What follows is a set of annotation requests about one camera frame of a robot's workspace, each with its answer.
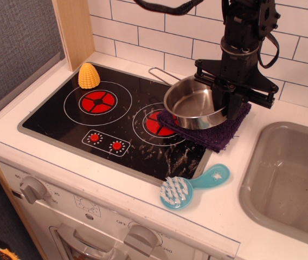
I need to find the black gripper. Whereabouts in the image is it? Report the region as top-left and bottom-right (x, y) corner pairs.
(195, 51), (278, 120)

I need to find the stainless steel pot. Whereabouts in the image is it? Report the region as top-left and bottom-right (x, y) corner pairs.
(148, 67), (227, 130)

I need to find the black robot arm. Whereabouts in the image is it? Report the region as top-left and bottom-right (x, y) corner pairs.
(195, 1), (280, 120)

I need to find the purple cloth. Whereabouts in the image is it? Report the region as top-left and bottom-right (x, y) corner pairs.
(157, 103), (252, 153)

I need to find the grey sink basin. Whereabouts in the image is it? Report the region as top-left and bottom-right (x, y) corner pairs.
(239, 122), (308, 244)

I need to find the teal scrub brush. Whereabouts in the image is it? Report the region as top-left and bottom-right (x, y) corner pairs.
(159, 164), (230, 210)

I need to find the black toy stovetop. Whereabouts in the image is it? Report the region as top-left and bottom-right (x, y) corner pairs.
(18, 65), (211, 185)

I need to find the yellow toy corn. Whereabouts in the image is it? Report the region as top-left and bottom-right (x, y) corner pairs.
(78, 63), (100, 89)

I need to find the grey oven knob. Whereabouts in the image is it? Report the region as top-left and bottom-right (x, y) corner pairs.
(124, 225), (158, 257)

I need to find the grey timer knob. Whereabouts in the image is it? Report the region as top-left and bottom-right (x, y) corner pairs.
(20, 176), (47, 204)

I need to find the black sleeved cable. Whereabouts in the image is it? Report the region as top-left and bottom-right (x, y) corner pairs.
(132, 0), (206, 16)

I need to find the wooden post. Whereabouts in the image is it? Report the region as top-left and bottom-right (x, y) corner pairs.
(52, 0), (95, 72)

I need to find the grey oven door handle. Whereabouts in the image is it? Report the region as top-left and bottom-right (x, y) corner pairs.
(56, 224), (130, 259)

